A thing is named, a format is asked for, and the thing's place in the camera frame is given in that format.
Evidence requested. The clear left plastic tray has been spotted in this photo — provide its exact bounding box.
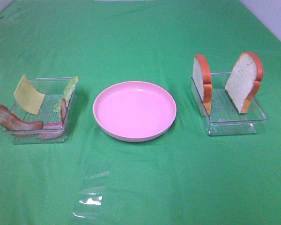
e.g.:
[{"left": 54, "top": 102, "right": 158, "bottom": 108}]
[{"left": 0, "top": 77, "right": 76, "bottom": 144}]

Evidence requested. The green lettuce leaf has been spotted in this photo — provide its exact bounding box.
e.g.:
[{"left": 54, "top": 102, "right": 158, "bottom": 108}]
[{"left": 53, "top": 76, "right": 79, "bottom": 117}]

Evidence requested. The dark bacon strip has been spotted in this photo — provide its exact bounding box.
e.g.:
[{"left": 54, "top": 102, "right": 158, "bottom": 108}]
[{"left": 0, "top": 105, "right": 43, "bottom": 130}]

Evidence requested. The clear plastic tray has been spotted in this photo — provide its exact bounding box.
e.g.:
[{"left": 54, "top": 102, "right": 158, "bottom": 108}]
[
  {"left": 0, "top": 77, "right": 76, "bottom": 144},
  {"left": 191, "top": 72, "right": 268, "bottom": 136}
]

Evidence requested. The yellow cheese slice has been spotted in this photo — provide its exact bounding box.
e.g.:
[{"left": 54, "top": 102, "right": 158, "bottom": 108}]
[{"left": 14, "top": 75, "right": 45, "bottom": 115}]

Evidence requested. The pink round plate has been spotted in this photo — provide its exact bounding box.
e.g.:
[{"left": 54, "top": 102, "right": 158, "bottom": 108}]
[{"left": 93, "top": 81, "right": 177, "bottom": 142}]

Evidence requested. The green tablecloth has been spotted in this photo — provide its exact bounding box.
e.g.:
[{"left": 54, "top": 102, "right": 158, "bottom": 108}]
[{"left": 0, "top": 0, "right": 281, "bottom": 225}]

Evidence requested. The clear right plastic tray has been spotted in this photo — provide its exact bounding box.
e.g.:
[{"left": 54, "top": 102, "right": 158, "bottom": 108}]
[{"left": 191, "top": 72, "right": 268, "bottom": 136}]

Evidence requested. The bread slice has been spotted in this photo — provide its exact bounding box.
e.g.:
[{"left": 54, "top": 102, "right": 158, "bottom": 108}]
[
  {"left": 192, "top": 54, "right": 213, "bottom": 115},
  {"left": 225, "top": 52, "right": 264, "bottom": 114}
]

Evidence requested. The pink bacon strip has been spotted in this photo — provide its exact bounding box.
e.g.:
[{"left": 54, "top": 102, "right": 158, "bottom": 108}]
[{"left": 38, "top": 98, "right": 67, "bottom": 140}]

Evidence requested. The clear plastic film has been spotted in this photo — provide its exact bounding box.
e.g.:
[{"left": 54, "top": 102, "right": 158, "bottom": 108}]
[{"left": 72, "top": 161, "right": 111, "bottom": 225}]

